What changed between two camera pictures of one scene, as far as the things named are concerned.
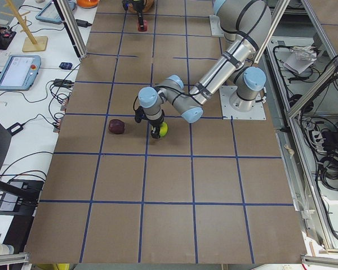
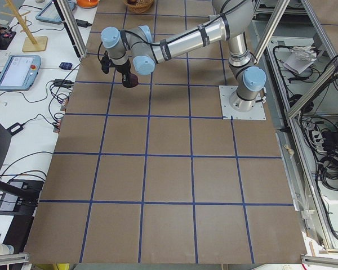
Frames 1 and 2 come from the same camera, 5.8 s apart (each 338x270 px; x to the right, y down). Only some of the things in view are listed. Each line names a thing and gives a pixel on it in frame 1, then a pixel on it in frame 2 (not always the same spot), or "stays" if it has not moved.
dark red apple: x=116 y=126 -> x=133 y=80
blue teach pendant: x=19 y=73 stays
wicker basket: x=148 y=7 stays
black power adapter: x=83 y=23 stays
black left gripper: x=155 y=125 -> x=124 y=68
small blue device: x=66 y=65 stays
